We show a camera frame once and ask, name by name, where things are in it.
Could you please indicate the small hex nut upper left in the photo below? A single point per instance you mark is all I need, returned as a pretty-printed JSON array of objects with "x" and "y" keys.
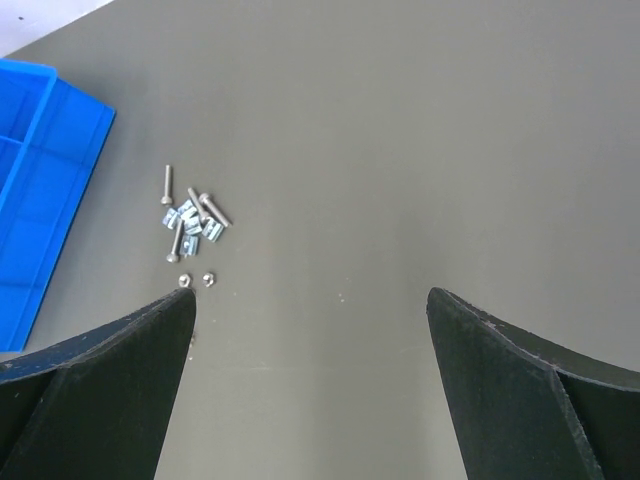
[{"x": 185, "y": 280}]

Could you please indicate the long silver screw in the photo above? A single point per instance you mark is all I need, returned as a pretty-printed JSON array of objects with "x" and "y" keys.
[{"x": 166, "y": 198}]

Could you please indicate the zinc t-slot nut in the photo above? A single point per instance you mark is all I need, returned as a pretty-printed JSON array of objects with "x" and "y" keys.
[
  {"x": 212, "y": 230},
  {"x": 171, "y": 219},
  {"x": 191, "y": 220},
  {"x": 189, "y": 245}
]

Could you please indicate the blue plastic compartment bin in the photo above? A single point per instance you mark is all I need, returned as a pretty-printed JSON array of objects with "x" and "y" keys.
[{"x": 52, "y": 134}]

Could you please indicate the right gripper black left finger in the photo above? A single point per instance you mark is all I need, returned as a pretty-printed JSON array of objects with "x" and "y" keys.
[{"x": 97, "y": 405}]

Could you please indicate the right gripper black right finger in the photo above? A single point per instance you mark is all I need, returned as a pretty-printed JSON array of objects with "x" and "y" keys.
[{"x": 524, "y": 407}]

